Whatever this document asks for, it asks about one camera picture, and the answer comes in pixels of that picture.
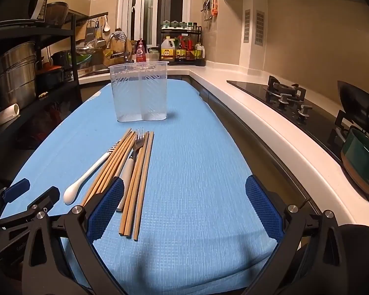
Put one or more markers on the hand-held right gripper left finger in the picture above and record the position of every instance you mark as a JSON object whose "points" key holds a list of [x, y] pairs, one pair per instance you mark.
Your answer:
{"points": [[106, 209]]}

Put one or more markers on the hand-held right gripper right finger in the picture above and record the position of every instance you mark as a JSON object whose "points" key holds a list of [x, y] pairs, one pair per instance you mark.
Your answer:
{"points": [[264, 209]]}

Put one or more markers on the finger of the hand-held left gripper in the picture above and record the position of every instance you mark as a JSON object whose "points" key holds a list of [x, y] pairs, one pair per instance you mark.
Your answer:
{"points": [[44, 199], [17, 189]]}

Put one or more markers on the pile of wooden chopsticks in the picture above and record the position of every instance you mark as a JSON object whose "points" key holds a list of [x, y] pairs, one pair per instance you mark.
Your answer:
{"points": [[141, 175]]}

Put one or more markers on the clear plastic utensil holder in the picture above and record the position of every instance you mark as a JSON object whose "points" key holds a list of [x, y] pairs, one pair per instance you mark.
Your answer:
{"points": [[138, 98]]}

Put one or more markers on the white paper roll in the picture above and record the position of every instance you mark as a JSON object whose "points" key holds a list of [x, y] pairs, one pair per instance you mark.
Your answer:
{"points": [[6, 113]]}

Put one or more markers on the blue table cloth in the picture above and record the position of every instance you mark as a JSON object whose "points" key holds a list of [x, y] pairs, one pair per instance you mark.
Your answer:
{"points": [[187, 175]]}

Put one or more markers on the green cooking pot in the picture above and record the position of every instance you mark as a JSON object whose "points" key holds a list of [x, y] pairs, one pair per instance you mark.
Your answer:
{"points": [[359, 156]]}

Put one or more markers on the large steel stock pot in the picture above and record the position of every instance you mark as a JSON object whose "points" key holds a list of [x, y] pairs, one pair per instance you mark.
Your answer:
{"points": [[15, 76]]}

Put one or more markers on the black pot red lid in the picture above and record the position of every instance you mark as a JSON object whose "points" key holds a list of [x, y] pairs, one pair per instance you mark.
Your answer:
{"points": [[50, 78]]}

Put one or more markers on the black gas cooktop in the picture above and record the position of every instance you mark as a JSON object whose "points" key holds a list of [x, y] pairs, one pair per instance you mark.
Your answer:
{"points": [[255, 89]]}

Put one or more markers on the black wok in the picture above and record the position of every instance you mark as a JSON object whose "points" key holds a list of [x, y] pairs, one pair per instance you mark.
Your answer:
{"points": [[356, 104]]}

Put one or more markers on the green basin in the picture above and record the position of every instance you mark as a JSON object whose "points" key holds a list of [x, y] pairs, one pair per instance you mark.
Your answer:
{"points": [[81, 58]]}

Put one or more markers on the black metal shelf rack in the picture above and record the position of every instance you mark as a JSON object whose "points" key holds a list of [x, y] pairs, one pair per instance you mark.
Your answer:
{"points": [[33, 32]]}

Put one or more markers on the small lidded jar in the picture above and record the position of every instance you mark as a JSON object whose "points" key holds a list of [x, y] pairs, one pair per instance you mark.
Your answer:
{"points": [[153, 56]]}

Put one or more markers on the red dish soap bottle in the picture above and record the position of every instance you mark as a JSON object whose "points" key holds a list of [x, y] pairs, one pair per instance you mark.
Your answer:
{"points": [[140, 52]]}

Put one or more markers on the chrome kitchen faucet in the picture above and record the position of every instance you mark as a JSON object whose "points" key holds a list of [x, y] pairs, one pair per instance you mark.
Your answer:
{"points": [[112, 40]]}

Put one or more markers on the yellow cooking oil jug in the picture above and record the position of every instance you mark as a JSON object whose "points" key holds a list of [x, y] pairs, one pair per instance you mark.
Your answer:
{"points": [[167, 50]]}

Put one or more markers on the hanging metal grater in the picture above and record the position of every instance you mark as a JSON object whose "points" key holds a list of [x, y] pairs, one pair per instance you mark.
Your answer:
{"points": [[93, 32]]}

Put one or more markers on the black spice rack with bottles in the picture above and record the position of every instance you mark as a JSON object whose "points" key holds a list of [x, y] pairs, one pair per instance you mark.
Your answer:
{"points": [[187, 49]]}

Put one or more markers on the dark bowl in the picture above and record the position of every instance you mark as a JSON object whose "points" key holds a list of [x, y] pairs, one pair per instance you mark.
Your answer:
{"points": [[57, 13]]}

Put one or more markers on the hanging white ladle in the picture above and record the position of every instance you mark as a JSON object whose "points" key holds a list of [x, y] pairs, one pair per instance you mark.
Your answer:
{"points": [[106, 26]]}

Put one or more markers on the kitchen window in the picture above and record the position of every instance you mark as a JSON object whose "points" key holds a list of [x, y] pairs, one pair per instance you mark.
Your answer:
{"points": [[150, 9]]}

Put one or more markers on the hanging kitchen tools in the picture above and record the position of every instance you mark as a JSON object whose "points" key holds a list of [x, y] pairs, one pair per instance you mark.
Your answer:
{"points": [[210, 4]]}

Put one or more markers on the wide wall vent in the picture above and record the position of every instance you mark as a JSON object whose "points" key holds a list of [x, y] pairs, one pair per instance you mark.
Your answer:
{"points": [[259, 27]]}

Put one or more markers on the narrow wall vent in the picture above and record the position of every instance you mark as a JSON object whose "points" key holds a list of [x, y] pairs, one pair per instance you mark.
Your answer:
{"points": [[247, 26]]}

